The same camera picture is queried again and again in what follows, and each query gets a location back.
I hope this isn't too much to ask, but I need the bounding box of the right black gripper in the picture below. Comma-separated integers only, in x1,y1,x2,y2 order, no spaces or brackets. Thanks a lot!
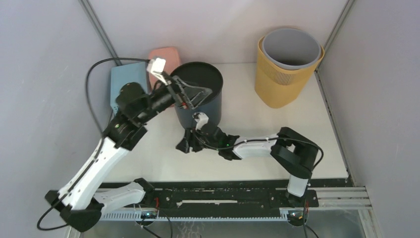
177,125,221,152

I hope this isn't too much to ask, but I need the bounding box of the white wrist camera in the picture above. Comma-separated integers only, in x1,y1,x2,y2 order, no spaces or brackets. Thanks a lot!
193,112,209,130
146,58,168,85

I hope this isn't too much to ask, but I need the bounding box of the aluminium frame rail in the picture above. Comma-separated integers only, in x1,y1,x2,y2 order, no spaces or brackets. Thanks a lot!
307,187,372,210

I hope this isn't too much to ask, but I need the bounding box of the grey bin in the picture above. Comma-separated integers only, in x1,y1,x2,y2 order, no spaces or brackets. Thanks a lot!
261,27,322,70

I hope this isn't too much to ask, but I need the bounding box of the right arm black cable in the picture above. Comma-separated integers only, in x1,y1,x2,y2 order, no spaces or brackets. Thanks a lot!
193,129,325,172

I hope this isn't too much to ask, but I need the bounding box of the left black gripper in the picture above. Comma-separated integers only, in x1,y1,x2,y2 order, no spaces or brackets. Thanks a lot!
137,70,211,124

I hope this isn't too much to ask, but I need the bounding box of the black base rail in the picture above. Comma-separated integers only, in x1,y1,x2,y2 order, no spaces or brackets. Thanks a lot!
128,179,318,215

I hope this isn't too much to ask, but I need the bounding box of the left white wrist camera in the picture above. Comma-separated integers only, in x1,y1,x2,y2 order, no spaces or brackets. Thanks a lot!
146,58,168,85

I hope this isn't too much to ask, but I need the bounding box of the blue plastic basket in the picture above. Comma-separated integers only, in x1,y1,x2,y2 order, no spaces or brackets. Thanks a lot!
110,62,151,114

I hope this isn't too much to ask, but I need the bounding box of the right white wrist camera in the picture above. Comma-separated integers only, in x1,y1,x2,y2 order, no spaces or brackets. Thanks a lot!
193,112,209,130

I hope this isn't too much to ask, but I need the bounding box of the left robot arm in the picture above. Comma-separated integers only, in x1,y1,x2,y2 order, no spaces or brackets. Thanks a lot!
45,75,212,232

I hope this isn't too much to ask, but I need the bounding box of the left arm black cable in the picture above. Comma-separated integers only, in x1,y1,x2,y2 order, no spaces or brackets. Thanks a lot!
37,58,152,231

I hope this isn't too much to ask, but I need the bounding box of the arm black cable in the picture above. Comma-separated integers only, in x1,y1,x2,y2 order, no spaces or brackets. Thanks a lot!
193,129,325,172
37,58,152,231

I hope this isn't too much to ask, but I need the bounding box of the white slotted cable duct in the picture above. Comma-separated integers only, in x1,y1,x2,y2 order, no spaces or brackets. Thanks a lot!
100,209,289,222

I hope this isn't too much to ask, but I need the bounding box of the dark blue cylindrical bin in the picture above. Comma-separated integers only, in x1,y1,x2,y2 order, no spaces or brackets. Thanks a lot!
170,61,223,128

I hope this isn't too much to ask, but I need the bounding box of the pink plastic basket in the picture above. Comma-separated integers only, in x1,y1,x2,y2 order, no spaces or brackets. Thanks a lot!
148,46,182,89

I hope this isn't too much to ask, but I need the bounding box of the yellow perforated bin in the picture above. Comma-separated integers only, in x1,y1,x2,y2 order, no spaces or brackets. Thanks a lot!
255,36,325,109

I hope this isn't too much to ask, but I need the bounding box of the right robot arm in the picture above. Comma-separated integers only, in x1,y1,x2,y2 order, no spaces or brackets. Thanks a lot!
175,123,324,206

